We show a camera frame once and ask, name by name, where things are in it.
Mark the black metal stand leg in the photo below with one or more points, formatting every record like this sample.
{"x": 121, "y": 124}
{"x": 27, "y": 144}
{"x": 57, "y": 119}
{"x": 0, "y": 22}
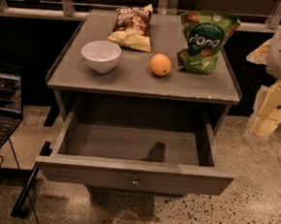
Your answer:
{"x": 18, "y": 209}

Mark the black laptop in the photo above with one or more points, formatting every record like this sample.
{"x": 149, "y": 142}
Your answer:
{"x": 11, "y": 109}

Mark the green dang snack bag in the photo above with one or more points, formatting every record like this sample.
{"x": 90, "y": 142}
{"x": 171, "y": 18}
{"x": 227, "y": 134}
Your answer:
{"x": 206, "y": 33}

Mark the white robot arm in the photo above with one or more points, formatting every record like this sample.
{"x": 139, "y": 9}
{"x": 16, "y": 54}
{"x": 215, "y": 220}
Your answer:
{"x": 269, "y": 54}

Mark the white ceramic bowl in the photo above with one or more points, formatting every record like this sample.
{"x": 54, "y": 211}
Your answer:
{"x": 101, "y": 56}

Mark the brown sea salt chip bag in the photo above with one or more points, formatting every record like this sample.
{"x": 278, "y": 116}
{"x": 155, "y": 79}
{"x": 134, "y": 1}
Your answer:
{"x": 131, "y": 28}

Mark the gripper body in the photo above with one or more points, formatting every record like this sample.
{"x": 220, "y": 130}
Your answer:
{"x": 266, "y": 116}

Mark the orange fruit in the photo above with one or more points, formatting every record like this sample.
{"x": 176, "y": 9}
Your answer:
{"x": 160, "y": 65}

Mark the grey wooden drawer cabinet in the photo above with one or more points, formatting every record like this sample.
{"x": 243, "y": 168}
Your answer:
{"x": 130, "y": 95}

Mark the grey top drawer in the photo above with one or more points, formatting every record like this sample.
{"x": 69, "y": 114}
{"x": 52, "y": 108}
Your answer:
{"x": 139, "y": 160}

